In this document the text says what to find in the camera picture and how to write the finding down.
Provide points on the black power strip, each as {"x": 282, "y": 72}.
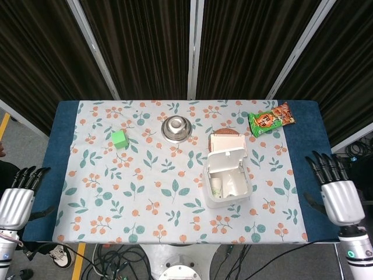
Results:
{"x": 353, "y": 159}

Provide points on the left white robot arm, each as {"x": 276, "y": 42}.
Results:
{"x": 7, "y": 253}

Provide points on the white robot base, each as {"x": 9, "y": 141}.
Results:
{"x": 179, "y": 262}

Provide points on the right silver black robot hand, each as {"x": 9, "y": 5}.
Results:
{"x": 342, "y": 201}

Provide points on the green cube block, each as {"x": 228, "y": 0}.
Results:
{"x": 120, "y": 139}

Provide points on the white black sneaker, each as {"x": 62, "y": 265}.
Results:
{"x": 61, "y": 256}

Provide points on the white paper cup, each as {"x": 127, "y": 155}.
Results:
{"x": 216, "y": 188}

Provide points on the green orange snack bag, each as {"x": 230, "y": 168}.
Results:
{"x": 269, "y": 119}

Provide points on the black shoe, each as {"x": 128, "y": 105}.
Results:
{"x": 21, "y": 274}

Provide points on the bystander dark clothing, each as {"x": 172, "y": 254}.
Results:
{"x": 8, "y": 172}

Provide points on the bystander bare hand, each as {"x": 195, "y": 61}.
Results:
{"x": 1, "y": 150}

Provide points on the floral print tablecloth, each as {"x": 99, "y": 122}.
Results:
{"x": 151, "y": 189}

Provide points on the silver partition frame post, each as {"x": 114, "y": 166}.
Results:
{"x": 301, "y": 49}
{"x": 354, "y": 135}
{"x": 194, "y": 49}
{"x": 93, "y": 48}
{"x": 23, "y": 118}

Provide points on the dark pleated curtain panel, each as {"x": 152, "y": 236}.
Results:
{"x": 344, "y": 73}
{"x": 247, "y": 49}
{"x": 145, "y": 49}
{"x": 38, "y": 58}

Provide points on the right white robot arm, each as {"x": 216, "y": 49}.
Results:
{"x": 357, "y": 253}

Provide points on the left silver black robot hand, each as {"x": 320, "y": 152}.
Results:
{"x": 14, "y": 207}

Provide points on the round brown woven coaster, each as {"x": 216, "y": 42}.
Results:
{"x": 225, "y": 132}

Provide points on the white plastic bin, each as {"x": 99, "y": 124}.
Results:
{"x": 230, "y": 163}

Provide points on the upturned stainless steel bowl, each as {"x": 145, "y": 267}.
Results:
{"x": 176, "y": 128}

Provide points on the blue table cover cloth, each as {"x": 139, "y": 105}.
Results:
{"x": 311, "y": 146}

